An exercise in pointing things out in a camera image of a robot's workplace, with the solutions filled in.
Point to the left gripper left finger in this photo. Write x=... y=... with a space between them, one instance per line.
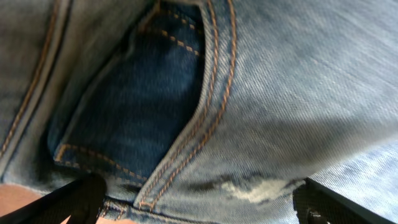
x=79 y=202

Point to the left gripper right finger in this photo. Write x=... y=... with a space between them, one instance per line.
x=317 y=204

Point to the light blue denim jeans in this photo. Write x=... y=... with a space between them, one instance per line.
x=202 y=111

